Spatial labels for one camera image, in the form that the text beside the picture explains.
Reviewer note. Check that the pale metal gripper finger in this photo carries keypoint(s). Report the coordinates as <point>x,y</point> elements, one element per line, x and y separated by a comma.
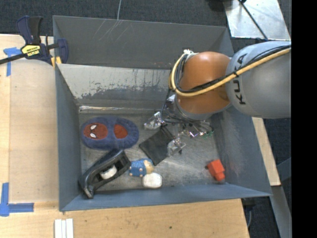
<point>176,145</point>
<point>153,122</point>

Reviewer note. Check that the pale wood board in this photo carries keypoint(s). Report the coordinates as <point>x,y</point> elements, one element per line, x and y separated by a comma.
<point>32,133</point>

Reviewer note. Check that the black flat pouch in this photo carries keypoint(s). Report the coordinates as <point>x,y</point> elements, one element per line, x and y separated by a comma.
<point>156,145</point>

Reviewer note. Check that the black tape dispenser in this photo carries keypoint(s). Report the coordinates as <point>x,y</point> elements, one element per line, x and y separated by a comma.
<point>92,176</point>

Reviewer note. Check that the red-orange toy block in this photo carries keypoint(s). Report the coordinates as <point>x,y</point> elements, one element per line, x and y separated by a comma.
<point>216,169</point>

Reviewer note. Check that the grey metal bin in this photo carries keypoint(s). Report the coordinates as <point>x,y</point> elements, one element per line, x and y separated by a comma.
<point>119,43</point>

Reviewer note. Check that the blue plush slipper red face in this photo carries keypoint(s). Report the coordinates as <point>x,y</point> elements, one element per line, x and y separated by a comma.
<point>109,142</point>

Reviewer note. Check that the blue toy figure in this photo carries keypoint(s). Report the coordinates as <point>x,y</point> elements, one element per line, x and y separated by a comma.
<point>138,168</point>

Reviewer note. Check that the white rounded lump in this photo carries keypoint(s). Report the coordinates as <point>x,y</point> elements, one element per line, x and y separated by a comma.
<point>152,180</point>

